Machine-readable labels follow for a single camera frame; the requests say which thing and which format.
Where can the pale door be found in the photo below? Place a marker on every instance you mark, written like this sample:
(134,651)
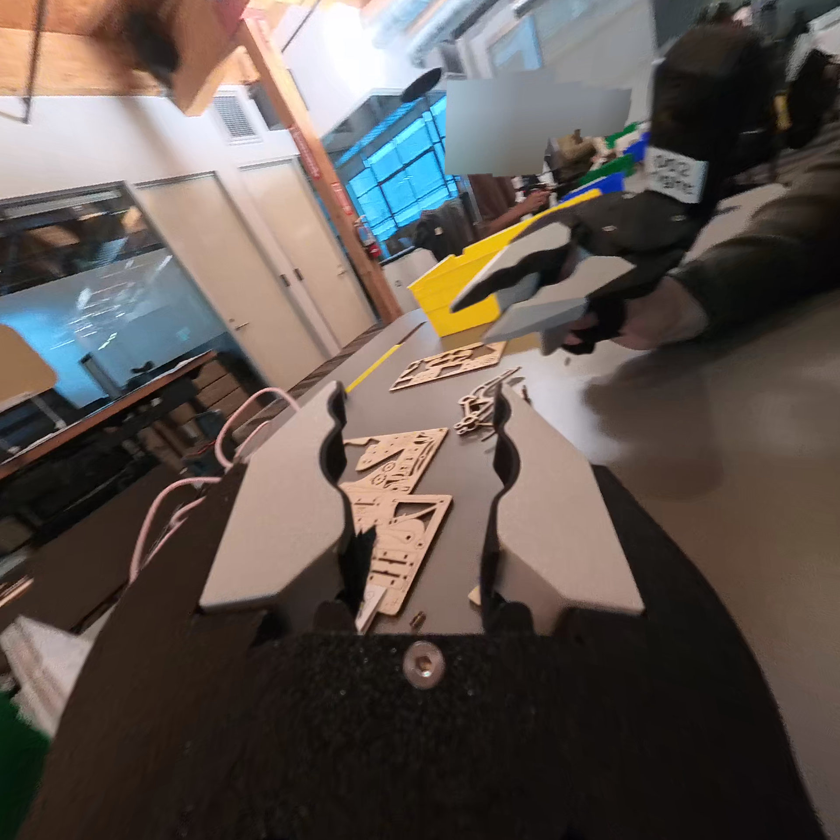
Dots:
(216,262)
(308,249)

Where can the stack of white sheets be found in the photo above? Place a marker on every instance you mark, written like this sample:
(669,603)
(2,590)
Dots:
(39,656)

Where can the green plastic bin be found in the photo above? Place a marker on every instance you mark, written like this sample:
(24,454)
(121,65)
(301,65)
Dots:
(16,774)

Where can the laser-cut wooden sheet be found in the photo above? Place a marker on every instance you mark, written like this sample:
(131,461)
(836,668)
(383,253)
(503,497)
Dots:
(394,459)
(453,364)
(400,544)

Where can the yellow plastic bin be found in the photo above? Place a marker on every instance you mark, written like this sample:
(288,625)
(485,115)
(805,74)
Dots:
(453,289)

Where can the another person's forearm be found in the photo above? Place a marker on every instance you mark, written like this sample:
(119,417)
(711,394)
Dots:
(518,208)

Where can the blue plastic bin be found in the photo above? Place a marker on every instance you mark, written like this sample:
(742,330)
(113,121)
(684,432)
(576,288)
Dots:
(620,174)

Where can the glass office window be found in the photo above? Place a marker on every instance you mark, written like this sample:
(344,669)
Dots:
(98,315)

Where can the small wooden cut-out piece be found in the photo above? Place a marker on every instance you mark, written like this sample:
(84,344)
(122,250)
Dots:
(474,401)

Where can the thin metal rod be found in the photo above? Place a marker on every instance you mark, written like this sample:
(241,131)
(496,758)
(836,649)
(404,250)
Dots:
(29,72)

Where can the wooden post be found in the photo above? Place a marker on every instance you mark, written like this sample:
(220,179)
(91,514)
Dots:
(315,164)

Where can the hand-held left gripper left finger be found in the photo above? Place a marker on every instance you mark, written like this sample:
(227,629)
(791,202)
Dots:
(275,518)

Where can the person's right hand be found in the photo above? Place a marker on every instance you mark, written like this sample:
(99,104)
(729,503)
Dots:
(663,315)

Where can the person's right forearm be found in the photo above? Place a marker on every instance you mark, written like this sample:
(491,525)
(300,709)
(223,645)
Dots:
(774,262)

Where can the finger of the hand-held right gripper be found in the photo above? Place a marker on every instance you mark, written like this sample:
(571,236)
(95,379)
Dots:
(558,315)
(528,253)

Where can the wall air vent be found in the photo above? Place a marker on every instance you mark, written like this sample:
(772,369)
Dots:
(233,118)

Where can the black bag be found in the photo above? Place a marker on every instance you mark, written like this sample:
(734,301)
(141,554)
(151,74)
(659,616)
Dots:
(814,98)

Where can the cardboard box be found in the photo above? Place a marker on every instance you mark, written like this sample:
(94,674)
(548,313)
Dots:
(19,367)

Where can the white assembly instruction sheet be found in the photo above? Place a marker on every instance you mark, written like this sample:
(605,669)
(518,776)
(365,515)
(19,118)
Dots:
(371,607)

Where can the black round lamp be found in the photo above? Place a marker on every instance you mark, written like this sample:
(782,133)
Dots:
(420,85)

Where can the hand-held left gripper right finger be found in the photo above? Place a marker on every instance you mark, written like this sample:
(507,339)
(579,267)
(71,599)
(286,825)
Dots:
(564,525)

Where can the red fire extinguisher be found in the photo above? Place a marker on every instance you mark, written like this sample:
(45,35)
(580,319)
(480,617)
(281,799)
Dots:
(367,239)

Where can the wooden workbench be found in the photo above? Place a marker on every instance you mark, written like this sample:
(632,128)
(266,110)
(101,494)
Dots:
(98,410)

